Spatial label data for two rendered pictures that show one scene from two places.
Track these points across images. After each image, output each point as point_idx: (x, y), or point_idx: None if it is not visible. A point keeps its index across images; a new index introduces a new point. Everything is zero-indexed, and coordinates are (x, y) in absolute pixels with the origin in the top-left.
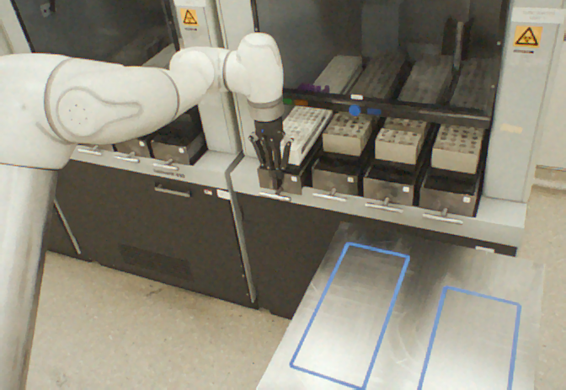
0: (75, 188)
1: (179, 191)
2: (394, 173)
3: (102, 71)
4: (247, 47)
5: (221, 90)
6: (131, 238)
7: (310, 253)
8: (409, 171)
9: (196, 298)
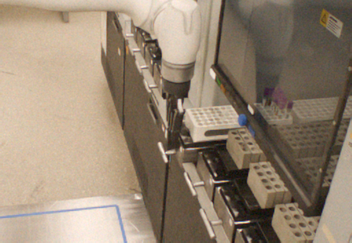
0: (130, 76)
1: (157, 116)
2: (238, 202)
3: None
4: (168, 5)
5: (155, 35)
6: (137, 137)
7: (185, 233)
8: (248, 210)
9: (150, 217)
